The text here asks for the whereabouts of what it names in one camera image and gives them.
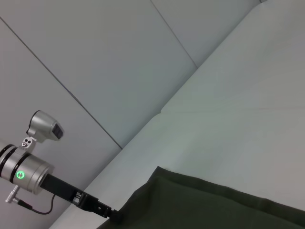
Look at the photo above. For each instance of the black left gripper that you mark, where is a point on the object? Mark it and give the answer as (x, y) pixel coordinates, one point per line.
(71, 193)

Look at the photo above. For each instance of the dark green FREE t-shirt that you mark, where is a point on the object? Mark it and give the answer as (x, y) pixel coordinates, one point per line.
(214, 202)

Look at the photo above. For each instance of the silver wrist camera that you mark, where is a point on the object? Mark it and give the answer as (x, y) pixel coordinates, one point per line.
(45, 126)

